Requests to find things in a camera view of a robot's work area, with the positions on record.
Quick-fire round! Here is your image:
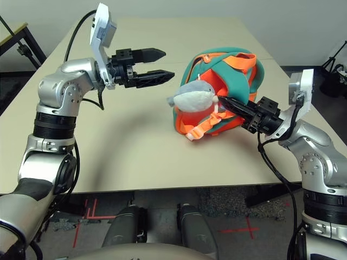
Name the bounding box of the grey robot leg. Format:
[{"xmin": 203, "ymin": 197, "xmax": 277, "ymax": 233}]
[
  {"xmin": 102, "ymin": 204, "xmax": 149, "ymax": 249},
  {"xmin": 177, "ymin": 203, "xmax": 219, "ymax": 255}
]

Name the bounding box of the teal and orange backpack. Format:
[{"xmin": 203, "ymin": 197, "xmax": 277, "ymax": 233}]
[{"xmin": 172, "ymin": 47, "xmax": 265, "ymax": 141}]

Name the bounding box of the grey robot left leg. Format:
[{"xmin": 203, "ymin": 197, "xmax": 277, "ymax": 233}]
[{"xmin": 102, "ymin": 204, "xmax": 149, "ymax": 249}]

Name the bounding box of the grey plush fish toy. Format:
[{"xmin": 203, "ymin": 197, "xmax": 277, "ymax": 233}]
[{"xmin": 166, "ymin": 75, "xmax": 219, "ymax": 113}]

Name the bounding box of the beige robot torso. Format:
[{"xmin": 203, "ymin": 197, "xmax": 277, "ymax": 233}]
[{"xmin": 67, "ymin": 242, "xmax": 219, "ymax": 260}]

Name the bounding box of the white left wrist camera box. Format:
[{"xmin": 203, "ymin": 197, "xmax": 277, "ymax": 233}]
[{"xmin": 89, "ymin": 2, "xmax": 119, "ymax": 90}]

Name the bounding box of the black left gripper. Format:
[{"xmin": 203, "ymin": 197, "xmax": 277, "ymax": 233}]
[{"xmin": 107, "ymin": 47, "xmax": 176, "ymax": 89}]

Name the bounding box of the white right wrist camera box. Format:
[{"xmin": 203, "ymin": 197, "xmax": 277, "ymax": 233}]
[{"xmin": 276, "ymin": 69, "xmax": 315, "ymax": 141}]

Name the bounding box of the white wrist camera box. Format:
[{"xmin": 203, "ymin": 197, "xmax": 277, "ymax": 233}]
[
  {"xmin": 276, "ymin": 69, "xmax": 315, "ymax": 141},
  {"xmin": 89, "ymin": 2, "xmax": 119, "ymax": 90}
]

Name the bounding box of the grey robot right leg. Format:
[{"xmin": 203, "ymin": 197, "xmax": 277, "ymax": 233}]
[{"xmin": 177, "ymin": 203, "xmax": 219, "ymax": 255}]

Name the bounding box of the beige side table black frame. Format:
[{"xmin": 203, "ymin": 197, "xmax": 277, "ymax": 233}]
[{"xmin": 0, "ymin": 21, "xmax": 47, "ymax": 71}]

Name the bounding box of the thin black rod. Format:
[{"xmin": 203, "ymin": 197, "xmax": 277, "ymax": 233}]
[{"xmin": 0, "ymin": 15, "xmax": 22, "ymax": 47}]

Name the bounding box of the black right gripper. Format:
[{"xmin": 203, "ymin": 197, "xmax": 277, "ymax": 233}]
[{"xmin": 218, "ymin": 95, "xmax": 284, "ymax": 135}]

